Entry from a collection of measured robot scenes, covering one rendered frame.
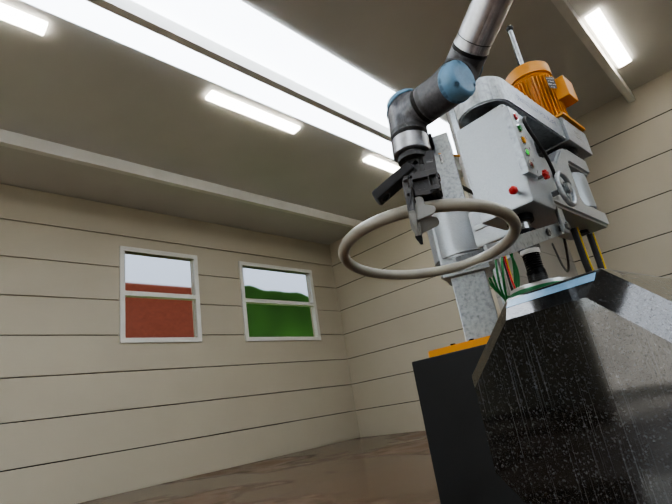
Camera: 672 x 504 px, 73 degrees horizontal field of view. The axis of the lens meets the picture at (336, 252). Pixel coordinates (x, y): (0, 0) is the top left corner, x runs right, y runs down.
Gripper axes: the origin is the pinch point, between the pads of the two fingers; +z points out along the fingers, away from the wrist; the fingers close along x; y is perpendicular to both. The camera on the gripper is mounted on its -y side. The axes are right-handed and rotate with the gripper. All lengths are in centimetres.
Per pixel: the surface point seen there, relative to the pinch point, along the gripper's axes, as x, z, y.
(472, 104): 63, -76, 24
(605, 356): 51, 26, 42
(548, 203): 74, -32, 43
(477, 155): 70, -57, 22
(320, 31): 227, -321, -81
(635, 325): 45, 20, 50
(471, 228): 151, -59, 17
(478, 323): 160, -8, 11
